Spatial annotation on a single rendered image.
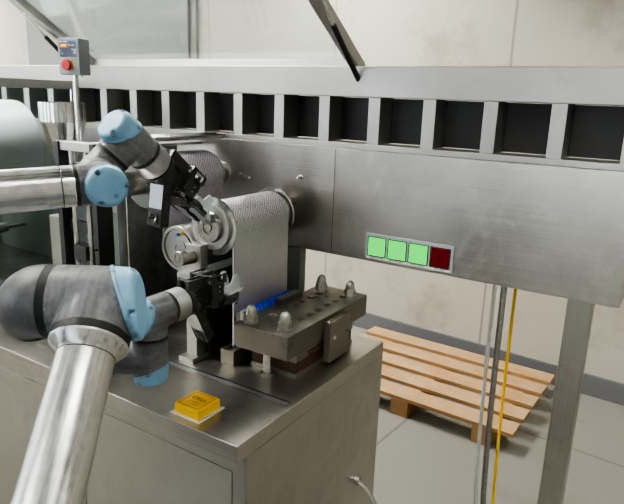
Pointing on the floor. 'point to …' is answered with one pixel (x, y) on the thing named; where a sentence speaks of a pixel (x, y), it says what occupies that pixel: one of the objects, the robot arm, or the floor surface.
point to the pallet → (437, 372)
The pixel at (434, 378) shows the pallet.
